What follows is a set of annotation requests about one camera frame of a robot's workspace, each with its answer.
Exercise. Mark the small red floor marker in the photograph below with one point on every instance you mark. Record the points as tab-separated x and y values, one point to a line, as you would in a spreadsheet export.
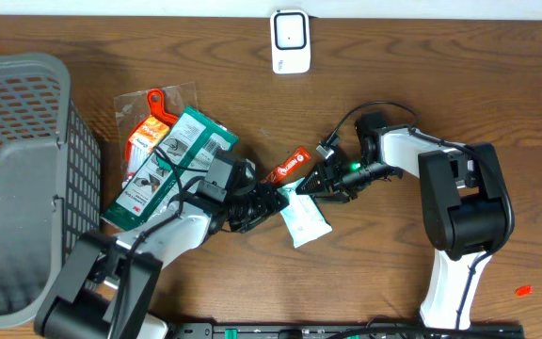
524	291

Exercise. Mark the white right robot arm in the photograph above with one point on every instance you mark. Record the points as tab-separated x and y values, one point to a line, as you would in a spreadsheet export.
467	213

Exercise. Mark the pale green small packet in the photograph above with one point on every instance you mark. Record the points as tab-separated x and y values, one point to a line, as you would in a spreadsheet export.
302	216

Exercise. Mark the green packaged item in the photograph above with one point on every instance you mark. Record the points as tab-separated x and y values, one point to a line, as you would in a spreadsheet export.
186	152

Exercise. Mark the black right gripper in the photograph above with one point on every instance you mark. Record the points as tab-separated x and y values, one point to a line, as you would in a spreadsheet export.
340	178

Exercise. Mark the white barcode scanner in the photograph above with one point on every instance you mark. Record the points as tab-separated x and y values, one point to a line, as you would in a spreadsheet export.
290	41

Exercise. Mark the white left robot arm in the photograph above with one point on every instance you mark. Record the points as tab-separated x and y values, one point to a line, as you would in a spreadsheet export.
105	288

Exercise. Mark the red snack stick packet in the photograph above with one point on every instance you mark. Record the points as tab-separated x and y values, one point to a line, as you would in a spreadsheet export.
300	157

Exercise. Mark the red packaged item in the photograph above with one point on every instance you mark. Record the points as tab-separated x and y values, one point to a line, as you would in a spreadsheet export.
144	118

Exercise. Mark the grey plastic basket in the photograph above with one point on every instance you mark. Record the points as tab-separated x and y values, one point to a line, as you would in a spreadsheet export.
50	181

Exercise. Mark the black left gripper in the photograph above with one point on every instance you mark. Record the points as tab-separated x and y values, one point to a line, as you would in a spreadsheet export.
267	202

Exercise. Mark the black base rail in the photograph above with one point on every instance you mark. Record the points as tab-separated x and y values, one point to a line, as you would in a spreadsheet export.
379	327

